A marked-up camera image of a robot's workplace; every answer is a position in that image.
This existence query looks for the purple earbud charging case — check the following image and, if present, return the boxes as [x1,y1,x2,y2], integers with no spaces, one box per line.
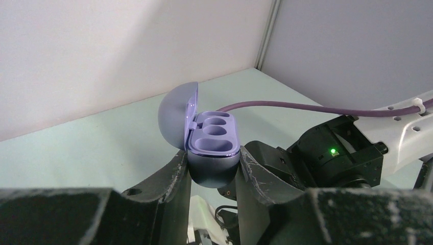
[158,82,240,188]

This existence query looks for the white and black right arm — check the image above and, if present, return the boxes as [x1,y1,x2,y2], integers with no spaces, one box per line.
[234,91,432,244]

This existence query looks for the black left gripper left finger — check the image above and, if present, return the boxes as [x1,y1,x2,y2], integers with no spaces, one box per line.
[1,151,191,244]

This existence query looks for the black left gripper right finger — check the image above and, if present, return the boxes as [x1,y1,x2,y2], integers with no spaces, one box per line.
[235,148,432,244]

